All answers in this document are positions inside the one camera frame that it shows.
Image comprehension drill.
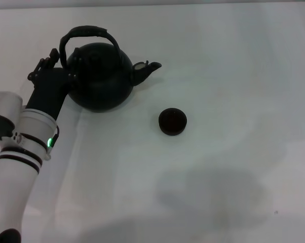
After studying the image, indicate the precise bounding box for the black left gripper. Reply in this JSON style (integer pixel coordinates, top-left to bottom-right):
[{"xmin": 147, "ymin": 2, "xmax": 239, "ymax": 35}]
[{"xmin": 25, "ymin": 48, "xmax": 84, "ymax": 122}]

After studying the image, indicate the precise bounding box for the black round teapot with handle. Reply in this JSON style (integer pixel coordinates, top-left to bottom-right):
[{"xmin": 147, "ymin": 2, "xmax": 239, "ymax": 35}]
[{"xmin": 59, "ymin": 24, "xmax": 163, "ymax": 113}]

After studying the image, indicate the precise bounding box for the dark brown small teacup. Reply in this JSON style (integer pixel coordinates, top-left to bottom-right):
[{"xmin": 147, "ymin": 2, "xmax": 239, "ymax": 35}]
[{"xmin": 158, "ymin": 107, "xmax": 188, "ymax": 137}]

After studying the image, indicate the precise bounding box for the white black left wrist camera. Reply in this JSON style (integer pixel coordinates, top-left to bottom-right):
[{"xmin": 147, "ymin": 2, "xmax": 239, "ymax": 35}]
[{"xmin": 0, "ymin": 91, "xmax": 24, "ymax": 141}]

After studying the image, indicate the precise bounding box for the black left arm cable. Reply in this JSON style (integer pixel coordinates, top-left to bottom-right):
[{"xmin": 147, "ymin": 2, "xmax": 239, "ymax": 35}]
[{"xmin": 46, "ymin": 125, "xmax": 60, "ymax": 155}]

